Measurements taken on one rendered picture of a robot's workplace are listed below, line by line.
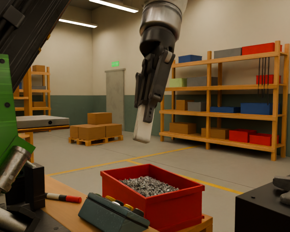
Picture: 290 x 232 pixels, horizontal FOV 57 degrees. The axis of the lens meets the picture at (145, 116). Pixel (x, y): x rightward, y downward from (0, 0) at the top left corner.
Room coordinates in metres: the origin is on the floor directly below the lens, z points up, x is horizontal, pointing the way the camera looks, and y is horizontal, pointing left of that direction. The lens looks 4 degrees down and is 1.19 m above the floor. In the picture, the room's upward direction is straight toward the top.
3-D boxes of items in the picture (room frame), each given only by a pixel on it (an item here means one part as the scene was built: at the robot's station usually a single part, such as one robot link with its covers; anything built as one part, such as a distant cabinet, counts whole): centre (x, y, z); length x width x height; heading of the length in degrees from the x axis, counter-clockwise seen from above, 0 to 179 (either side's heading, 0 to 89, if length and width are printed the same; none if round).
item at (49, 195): (0.73, 0.24, 0.91); 0.13 x 0.02 x 0.02; 72
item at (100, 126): (7.09, 1.29, 0.37); 1.20 x 0.80 x 0.74; 139
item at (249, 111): (6.15, -1.57, 1.10); 3.01 x 0.55 x 2.20; 41
